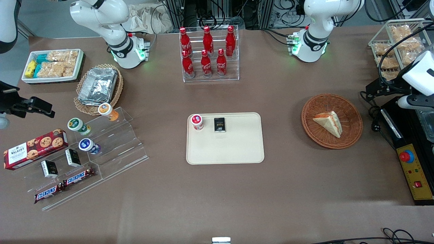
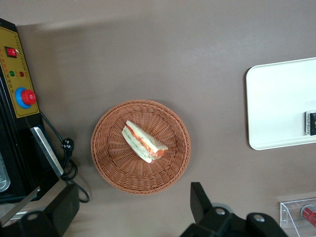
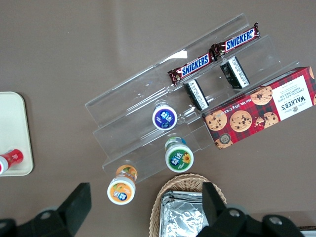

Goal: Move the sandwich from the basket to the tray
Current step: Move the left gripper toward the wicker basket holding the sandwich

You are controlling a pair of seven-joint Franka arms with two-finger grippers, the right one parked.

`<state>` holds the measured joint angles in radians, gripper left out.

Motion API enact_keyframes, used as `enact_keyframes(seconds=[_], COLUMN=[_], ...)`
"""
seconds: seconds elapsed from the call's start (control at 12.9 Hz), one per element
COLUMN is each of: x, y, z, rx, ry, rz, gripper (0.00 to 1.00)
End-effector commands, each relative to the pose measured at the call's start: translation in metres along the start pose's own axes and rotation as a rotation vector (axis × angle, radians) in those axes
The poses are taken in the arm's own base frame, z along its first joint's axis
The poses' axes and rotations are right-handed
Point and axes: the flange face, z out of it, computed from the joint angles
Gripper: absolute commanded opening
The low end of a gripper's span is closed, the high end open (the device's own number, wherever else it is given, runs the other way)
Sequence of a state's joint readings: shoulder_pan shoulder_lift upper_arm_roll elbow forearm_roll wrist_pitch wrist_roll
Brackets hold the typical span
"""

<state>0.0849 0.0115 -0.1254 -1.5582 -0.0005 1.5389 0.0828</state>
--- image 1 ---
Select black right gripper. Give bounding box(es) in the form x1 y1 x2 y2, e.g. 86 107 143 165
0 81 56 119

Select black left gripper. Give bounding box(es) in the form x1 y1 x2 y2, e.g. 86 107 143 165
365 77 413 100

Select triangular sandwich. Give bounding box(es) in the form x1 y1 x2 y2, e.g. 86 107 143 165
312 110 343 139

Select brown round wicker basket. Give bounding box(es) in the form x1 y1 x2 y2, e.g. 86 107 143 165
301 93 363 150

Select flat light wicker basket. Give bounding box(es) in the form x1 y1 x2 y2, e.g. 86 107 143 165
74 63 124 117

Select beige plastic tray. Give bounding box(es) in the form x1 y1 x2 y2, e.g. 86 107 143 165
186 112 265 165

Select clear rice cracker bag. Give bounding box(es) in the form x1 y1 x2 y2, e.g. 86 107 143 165
401 51 421 67
37 62 75 78
376 56 399 70
47 50 79 64
373 42 396 57
389 25 413 40
381 70 401 82
396 37 425 52

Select green yogurt cup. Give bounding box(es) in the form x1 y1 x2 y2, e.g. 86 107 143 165
67 117 92 136

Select red Walkers cookie box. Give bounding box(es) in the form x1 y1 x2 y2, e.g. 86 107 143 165
3 128 69 171

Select white rectangular snack bin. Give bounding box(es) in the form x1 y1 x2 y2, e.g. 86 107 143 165
21 48 84 84

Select black control box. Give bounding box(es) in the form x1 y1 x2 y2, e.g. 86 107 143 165
379 96 434 206

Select stacked aluminium foil trays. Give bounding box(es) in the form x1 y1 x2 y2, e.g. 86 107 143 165
78 67 118 106

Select blue yogurt cup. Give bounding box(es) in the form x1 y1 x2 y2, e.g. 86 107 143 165
78 138 101 155

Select clear plastic container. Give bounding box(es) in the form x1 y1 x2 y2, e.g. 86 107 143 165
416 109 434 143

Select orange yogurt cup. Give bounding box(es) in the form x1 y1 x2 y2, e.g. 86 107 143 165
98 102 120 122

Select red emergency stop button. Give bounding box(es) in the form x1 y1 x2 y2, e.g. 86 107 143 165
399 149 415 164

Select Snickers chocolate bar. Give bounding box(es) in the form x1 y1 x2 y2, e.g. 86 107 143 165
34 182 65 204
62 167 96 187

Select clear acrylic stepped stand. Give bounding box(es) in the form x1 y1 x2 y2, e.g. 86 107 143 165
21 106 150 211

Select yellow control panel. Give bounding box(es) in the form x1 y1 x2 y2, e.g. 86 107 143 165
396 144 434 201

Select beige crumpled cloth bag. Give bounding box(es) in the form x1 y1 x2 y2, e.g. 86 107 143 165
121 3 174 35

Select red cola bottle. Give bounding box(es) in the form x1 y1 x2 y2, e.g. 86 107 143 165
225 25 236 57
200 49 213 78
216 48 227 77
179 27 192 57
202 26 214 55
182 50 196 79

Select red lid yogurt cup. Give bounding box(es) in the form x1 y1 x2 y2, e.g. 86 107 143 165
191 114 204 131

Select clear acrylic bottle rack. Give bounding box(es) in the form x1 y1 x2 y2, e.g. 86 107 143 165
179 25 240 83

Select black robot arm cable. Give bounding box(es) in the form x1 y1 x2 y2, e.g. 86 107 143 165
377 22 434 89

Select black power cable with plug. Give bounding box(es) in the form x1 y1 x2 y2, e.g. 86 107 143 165
359 90 398 150

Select white wire rack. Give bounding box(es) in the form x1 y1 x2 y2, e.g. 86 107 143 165
368 18 434 82

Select black cables bundle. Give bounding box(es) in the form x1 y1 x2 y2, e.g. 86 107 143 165
311 227 434 244

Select aluminium frame with cables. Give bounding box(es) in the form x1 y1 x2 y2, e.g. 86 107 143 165
162 0 306 30

